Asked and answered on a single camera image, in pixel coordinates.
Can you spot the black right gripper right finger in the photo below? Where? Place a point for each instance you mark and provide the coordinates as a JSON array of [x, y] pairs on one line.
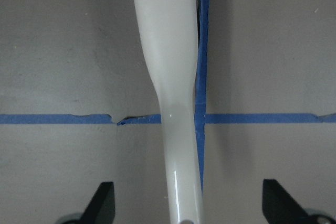
[[279, 207]]

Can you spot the beige hand brush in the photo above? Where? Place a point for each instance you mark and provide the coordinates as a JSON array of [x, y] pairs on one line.
[[169, 39]]

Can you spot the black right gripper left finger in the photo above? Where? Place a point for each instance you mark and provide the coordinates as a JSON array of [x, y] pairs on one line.
[[101, 208]]

